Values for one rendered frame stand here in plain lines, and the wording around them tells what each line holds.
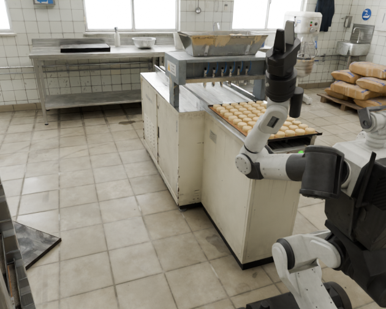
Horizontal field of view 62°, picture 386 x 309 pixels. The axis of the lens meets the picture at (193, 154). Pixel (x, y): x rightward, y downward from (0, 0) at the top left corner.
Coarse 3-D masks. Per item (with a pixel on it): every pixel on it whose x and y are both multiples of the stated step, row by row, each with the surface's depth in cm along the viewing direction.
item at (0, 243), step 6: (0, 234) 70; (0, 240) 69; (0, 246) 67; (0, 252) 66; (0, 258) 64; (0, 264) 63; (6, 264) 62; (6, 270) 60; (6, 276) 59; (6, 282) 59
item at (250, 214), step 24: (216, 120) 202; (216, 144) 206; (240, 144) 175; (288, 144) 170; (216, 168) 211; (216, 192) 216; (240, 192) 182; (264, 192) 174; (288, 192) 180; (216, 216) 222; (240, 216) 186; (264, 216) 182; (288, 216) 189; (240, 240) 190; (264, 240) 191; (240, 264) 202; (264, 264) 205
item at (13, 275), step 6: (12, 264) 75; (12, 270) 73; (12, 276) 71; (12, 282) 70; (18, 282) 70; (12, 288) 68; (18, 288) 67; (12, 294) 67; (18, 294) 67; (18, 300) 66; (18, 306) 65
